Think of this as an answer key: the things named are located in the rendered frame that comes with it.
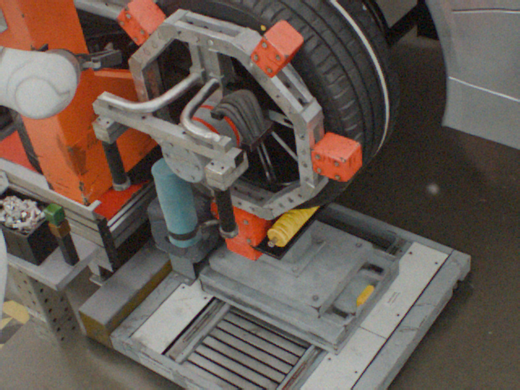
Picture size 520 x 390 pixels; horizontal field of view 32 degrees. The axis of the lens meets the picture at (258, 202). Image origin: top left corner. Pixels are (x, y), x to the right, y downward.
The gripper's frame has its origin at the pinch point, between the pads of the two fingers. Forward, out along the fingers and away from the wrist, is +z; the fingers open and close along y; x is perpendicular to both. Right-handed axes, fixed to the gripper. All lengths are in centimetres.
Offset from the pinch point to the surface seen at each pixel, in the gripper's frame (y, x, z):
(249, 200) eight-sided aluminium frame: 35, -45, 30
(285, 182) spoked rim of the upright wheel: 45, -41, 32
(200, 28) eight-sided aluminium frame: 25.0, 1.9, 14.7
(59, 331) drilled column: -25, -100, 62
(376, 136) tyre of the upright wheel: 66, -26, 21
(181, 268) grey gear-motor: 13, -84, 74
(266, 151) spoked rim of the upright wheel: 40, -33, 34
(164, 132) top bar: 16.9, -19.3, 4.2
